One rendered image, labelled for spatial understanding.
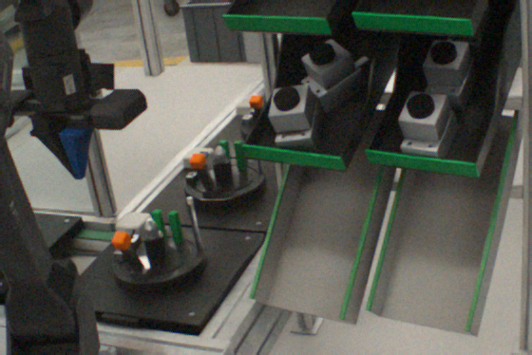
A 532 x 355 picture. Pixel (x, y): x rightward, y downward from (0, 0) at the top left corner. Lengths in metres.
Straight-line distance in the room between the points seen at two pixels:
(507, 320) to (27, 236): 0.74
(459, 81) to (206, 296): 0.46
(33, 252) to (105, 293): 0.47
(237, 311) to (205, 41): 2.18
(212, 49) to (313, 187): 2.16
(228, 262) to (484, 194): 0.40
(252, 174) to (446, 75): 0.56
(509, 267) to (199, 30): 2.09
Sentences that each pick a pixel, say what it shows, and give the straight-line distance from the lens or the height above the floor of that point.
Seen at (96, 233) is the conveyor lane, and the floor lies 0.95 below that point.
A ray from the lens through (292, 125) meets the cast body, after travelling 0.98.
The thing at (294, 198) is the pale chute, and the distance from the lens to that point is 1.12.
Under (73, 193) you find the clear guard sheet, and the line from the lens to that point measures 1.50.
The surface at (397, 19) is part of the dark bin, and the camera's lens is 0.89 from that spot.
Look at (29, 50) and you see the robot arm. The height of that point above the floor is 1.38.
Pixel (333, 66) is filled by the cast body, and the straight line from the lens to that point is 1.00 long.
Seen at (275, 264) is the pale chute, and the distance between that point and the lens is 1.11.
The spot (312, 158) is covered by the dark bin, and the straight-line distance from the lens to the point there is 0.97.
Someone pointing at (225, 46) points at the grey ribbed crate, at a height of 0.68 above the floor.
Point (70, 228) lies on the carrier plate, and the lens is 1.45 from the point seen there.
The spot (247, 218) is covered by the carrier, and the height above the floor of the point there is 0.97.
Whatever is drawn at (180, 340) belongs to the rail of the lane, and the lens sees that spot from 1.13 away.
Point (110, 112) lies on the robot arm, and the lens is 0.89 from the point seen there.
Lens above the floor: 1.61
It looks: 28 degrees down
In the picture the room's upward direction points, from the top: 7 degrees counter-clockwise
